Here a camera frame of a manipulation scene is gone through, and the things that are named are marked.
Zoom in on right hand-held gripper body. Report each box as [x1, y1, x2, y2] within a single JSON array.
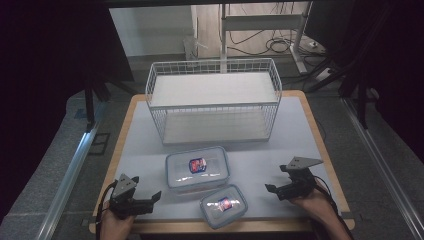
[[279, 156, 324, 202]]

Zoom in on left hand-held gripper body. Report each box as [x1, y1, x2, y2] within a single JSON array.
[[108, 173, 156, 221]]

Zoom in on large clear food container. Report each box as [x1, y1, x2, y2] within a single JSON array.
[[165, 145, 231, 194]]

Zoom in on small clear food container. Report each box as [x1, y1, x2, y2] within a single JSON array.
[[199, 184, 249, 230]]

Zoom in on white wire shelf rack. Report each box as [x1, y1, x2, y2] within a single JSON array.
[[145, 58, 283, 146]]

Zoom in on person's right hand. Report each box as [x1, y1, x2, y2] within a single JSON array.
[[289, 182, 335, 222]]

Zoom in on person's left hand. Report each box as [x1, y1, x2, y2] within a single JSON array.
[[99, 199, 137, 240]]

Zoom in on black tripod stand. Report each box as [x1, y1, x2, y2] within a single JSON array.
[[306, 59, 372, 130], [82, 75, 136, 132]]

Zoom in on white power strip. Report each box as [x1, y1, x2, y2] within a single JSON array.
[[314, 67, 332, 83]]

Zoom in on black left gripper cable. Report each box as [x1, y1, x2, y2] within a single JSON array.
[[95, 180, 118, 240]]

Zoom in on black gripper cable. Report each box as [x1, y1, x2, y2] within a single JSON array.
[[313, 184, 340, 216], [95, 180, 118, 240]]

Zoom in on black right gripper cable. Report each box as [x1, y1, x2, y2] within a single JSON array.
[[313, 184, 340, 216]]

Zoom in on aluminium rail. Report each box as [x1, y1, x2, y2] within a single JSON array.
[[342, 97, 424, 240], [35, 101, 108, 240]]

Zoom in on black floor cables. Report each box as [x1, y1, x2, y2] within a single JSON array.
[[228, 29, 326, 58]]

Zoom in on white metal desk frame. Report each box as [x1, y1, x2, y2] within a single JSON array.
[[219, 1, 314, 75]]

